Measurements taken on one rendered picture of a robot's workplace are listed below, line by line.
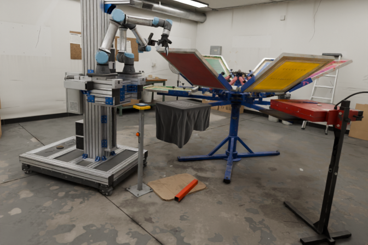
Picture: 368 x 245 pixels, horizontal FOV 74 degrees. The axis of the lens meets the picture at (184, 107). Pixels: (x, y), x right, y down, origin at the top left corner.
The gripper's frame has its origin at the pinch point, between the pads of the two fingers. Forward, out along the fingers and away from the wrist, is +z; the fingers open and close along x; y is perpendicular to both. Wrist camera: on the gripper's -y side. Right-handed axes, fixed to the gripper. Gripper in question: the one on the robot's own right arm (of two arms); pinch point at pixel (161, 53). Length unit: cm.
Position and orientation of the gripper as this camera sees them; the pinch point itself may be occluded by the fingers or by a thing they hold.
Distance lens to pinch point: 253.2
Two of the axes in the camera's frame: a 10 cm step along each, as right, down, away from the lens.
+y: -7.1, -1.7, 6.8
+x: -6.5, -1.9, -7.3
